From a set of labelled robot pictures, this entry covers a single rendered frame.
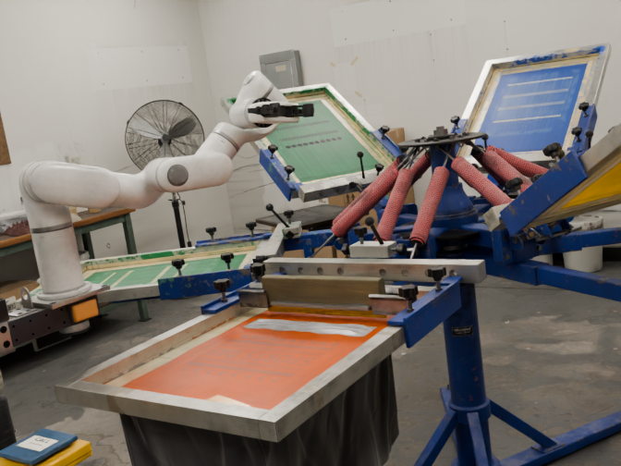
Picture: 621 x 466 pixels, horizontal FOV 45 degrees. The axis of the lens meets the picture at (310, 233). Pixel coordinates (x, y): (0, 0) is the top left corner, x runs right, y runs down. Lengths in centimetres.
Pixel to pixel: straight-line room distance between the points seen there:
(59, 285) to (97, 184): 25
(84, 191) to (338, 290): 65
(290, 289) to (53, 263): 59
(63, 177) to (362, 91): 493
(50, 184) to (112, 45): 495
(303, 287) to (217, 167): 37
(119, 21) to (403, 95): 248
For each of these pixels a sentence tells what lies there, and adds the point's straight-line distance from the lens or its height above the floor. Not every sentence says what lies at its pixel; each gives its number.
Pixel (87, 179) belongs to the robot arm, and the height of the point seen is 140.
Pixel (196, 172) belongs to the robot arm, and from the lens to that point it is 181.
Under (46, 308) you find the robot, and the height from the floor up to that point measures 113.
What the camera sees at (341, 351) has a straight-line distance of 165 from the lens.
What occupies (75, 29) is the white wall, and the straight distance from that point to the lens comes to 639.
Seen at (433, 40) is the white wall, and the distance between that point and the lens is 615.
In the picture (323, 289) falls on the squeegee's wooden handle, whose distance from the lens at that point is 187.
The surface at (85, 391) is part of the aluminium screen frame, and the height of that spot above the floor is 99.
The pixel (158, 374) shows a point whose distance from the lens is 171.
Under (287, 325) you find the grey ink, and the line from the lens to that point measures 186.
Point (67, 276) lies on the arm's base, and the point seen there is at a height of 118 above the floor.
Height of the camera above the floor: 151
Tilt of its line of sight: 10 degrees down
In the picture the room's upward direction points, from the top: 8 degrees counter-clockwise
